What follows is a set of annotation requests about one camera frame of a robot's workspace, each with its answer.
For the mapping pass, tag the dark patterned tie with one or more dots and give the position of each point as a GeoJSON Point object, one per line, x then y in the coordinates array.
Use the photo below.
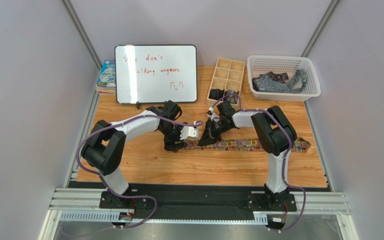
{"type": "Point", "coordinates": [277, 77]}

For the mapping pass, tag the aluminium frame rail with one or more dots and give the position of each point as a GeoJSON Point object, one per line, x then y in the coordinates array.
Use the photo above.
{"type": "Point", "coordinates": [88, 211]}

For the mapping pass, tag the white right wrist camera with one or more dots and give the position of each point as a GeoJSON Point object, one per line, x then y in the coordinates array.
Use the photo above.
{"type": "Point", "coordinates": [211, 115]}

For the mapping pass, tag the blue book stack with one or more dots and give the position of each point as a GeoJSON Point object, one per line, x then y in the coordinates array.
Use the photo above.
{"type": "Point", "coordinates": [106, 81]}

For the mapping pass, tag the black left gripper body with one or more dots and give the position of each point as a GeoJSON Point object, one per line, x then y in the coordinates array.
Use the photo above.
{"type": "Point", "coordinates": [174, 138]}

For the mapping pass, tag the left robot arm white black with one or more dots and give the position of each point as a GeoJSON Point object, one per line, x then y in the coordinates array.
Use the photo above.
{"type": "Point", "coordinates": [103, 148]}

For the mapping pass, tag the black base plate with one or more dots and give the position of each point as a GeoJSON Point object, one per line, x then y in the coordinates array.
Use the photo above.
{"type": "Point", "coordinates": [196, 202]}

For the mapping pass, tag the wooden compartment box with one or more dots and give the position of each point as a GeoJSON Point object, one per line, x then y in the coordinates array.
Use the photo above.
{"type": "Point", "coordinates": [228, 75]}

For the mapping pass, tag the whiteboard with red writing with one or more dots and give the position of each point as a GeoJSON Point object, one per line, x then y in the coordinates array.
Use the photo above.
{"type": "Point", "coordinates": [146, 74]}

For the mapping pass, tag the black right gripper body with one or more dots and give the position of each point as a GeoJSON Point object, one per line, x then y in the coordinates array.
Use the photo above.
{"type": "Point", "coordinates": [214, 130]}

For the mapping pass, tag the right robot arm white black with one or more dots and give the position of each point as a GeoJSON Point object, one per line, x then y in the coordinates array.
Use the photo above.
{"type": "Point", "coordinates": [275, 134]}

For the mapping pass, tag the white plastic basket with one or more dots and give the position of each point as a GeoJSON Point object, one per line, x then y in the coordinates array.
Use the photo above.
{"type": "Point", "coordinates": [260, 64]}

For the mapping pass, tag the rolled black tie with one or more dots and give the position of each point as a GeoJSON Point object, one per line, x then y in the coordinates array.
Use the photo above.
{"type": "Point", "coordinates": [216, 94]}

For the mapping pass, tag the colourful patterned tie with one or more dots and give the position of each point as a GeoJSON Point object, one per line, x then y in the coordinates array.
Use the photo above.
{"type": "Point", "coordinates": [243, 145]}

